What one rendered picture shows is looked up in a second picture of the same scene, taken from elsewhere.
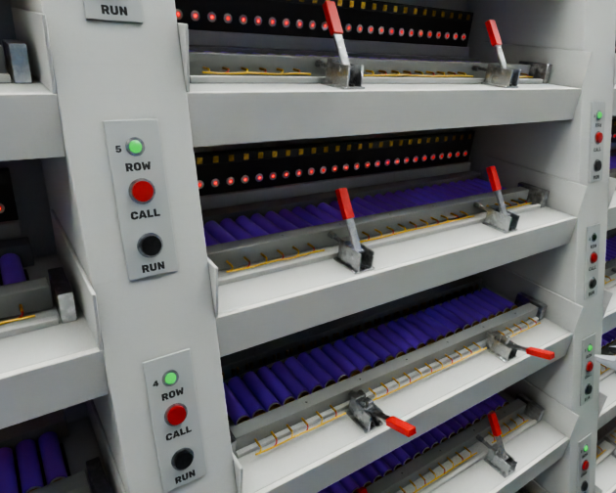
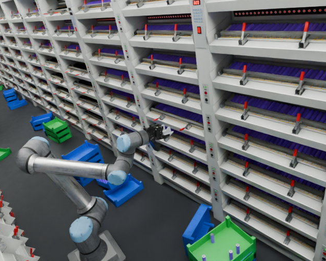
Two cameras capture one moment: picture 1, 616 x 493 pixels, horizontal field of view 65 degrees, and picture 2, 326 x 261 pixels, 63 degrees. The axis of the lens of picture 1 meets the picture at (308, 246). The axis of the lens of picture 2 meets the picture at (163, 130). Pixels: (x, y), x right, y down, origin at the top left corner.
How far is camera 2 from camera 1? 1.94 m
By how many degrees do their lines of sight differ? 81
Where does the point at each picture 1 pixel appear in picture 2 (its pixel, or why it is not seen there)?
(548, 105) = (189, 80)
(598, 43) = (203, 68)
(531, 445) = (201, 155)
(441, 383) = (174, 122)
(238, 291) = (146, 90)
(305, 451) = (154, 116)
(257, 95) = (139, 69)
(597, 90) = (204, 80)
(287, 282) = (150, 92)
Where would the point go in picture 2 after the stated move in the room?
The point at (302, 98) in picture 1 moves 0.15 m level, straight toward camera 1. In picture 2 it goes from (144, 70) to (122, 74)
